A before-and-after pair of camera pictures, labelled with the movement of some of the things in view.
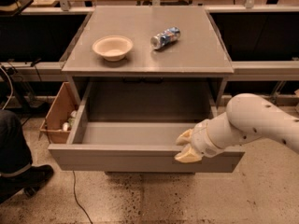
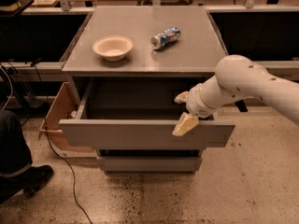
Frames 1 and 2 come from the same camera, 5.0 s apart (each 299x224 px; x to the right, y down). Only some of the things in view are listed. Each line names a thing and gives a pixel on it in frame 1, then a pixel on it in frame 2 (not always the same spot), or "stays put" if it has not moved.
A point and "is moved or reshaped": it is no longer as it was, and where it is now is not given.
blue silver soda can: x=168 y=35 stays put
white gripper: x=202 y=139 -> x=193 y=102
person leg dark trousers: x=14 y=150 stays put
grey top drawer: x=133 y=127 is moved or reshaped
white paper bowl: x=112 y=48 stays put
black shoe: x=27 y=181 stays put
